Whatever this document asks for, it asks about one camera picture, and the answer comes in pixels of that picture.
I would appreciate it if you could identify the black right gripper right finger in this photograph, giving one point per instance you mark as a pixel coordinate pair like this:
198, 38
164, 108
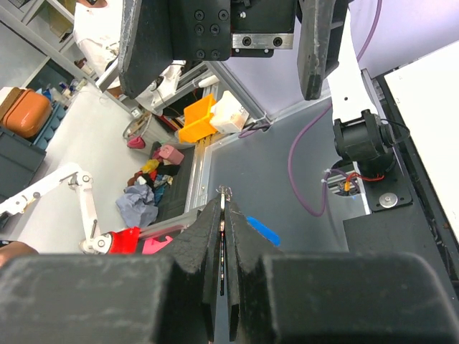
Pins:
277, 297

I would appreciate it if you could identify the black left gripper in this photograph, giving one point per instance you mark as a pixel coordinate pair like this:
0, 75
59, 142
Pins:
155, 33

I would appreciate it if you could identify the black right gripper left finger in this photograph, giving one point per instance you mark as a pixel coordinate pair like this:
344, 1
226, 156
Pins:
166, 297

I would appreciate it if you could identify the blue key tag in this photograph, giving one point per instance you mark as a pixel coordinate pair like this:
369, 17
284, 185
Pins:
262, 229

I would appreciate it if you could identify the yellow storage bin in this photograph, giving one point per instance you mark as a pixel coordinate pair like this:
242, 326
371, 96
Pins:
197, 118

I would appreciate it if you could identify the pile of coloured cloths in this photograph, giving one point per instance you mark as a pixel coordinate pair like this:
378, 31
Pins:
156, 192

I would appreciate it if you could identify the person in white shirt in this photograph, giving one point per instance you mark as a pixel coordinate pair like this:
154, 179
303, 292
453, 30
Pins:
96, 31

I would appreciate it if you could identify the orange container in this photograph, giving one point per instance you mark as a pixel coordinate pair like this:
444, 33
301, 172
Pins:
24, 111

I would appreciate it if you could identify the aluminium frame rail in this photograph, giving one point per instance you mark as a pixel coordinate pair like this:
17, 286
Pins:
198, 189

